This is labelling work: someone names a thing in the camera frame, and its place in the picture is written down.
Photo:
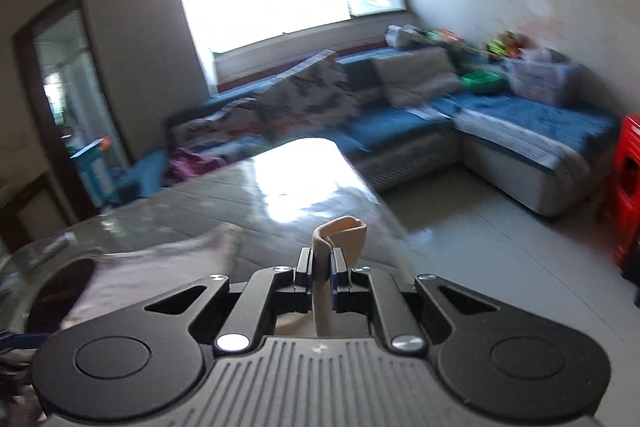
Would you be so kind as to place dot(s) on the clear plastic storage box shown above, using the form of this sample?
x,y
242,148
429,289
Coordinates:
x,y
543,76

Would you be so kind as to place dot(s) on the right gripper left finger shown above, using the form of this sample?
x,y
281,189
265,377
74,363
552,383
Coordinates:
x,y
268,294

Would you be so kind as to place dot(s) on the cream beige garment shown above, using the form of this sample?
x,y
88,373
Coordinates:
x,y
122,279

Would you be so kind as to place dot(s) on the colourful plush toys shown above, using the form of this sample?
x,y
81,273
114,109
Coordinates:
x,y
507,44

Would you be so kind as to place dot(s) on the black round induction cooktop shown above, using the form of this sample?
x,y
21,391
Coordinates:
x,y
58,296

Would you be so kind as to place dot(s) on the magenta cloth on sofa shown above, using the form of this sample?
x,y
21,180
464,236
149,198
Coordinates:
x,y
183,165

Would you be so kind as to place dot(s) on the small butterfly cushion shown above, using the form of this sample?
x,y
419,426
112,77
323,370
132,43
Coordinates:
x,y
236,120

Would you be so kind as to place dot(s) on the blue corner sofa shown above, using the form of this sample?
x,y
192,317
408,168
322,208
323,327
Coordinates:
x,y
545,157

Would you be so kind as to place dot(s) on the black white plush toy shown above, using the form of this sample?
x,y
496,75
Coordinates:
x,y
404,37

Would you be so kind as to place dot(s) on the green plastic bowl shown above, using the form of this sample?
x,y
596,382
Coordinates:
x,y
482,82

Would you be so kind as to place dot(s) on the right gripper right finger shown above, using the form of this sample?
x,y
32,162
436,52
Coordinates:
x,y
376,295

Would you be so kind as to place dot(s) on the turquoise child furniture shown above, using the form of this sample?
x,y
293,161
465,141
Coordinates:
x,y
101,165

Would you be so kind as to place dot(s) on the red plastic stool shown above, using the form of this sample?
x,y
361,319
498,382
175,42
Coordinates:
x,y
619,205

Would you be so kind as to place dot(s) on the grey plain cushion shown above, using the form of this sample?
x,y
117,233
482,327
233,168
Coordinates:
x,y
413,78

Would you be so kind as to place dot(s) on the large butterfly cushion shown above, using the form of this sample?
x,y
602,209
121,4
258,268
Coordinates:
x,y
313,95

